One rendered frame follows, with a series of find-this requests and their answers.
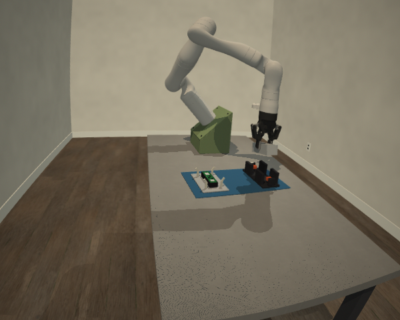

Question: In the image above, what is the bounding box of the blue flat mat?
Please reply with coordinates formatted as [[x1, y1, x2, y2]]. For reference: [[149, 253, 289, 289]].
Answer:
[[184, 160, 290, 199]]

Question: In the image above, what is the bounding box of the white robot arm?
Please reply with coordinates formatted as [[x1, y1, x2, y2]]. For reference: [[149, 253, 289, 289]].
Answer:
[[165, 17, 283, 125]]

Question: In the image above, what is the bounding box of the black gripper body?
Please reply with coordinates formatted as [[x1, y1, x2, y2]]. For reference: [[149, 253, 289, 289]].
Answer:
[[257, 111, 277, 133]]

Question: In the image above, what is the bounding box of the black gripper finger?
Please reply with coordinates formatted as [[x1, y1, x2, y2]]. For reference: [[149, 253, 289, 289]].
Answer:
[[267, 125, 281, 144], [251, 123, 267, 150]]

